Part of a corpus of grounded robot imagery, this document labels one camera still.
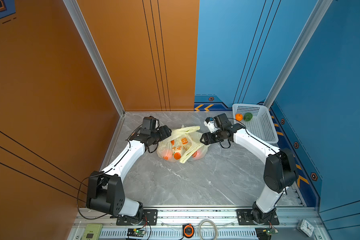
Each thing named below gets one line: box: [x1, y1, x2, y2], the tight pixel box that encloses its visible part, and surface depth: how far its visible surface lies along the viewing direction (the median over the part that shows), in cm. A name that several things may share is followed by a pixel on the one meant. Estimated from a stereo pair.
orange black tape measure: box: [182, 223, 195, 239], surface depth 69 cm
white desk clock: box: [297, 218, 315, 238], surface depth 71 cm
